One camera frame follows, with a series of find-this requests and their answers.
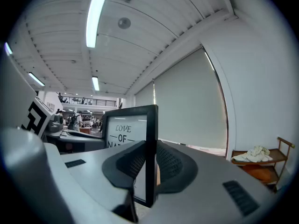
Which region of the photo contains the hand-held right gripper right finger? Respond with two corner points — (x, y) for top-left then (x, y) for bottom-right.
(142, 139), (280, 224)

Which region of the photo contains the wide grey roller blind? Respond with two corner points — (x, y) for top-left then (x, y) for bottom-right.
(153, 46), (228, 150)

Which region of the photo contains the black framed nature picture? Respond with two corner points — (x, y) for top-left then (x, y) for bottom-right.
(101, 104), (159, 209)

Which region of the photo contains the narrow grey roller blind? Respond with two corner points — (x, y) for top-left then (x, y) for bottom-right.
(135, 82), (156, 108)

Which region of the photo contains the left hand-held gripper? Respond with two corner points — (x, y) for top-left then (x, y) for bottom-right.
(0, 46), (106, 224)

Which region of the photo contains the grey gripper-mounted camera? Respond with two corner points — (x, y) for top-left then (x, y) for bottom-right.
(48, 114), (64, 132)

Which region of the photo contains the crumpled white cloth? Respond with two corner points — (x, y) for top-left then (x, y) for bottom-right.
(232, 145), (273, 163)

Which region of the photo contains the wooden shelf trolley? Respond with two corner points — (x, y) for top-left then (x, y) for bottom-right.
(230, 136), (296, 193)

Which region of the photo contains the black mezzanine railing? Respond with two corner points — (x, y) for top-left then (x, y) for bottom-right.
(57, 92), (117, 107)

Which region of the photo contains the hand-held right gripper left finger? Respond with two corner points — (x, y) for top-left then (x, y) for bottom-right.
(44, 140), (147, 224)

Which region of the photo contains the white ceiling tube light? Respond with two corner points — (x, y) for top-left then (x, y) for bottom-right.
(85, 0), (112, 48)
(91, 76), (100, 91)
(28, 72), (45, 87)
(4, 42), (14, 56)

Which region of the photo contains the round grey ceiling fixture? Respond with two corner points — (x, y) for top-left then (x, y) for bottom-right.
(117, 17), (131, 30)

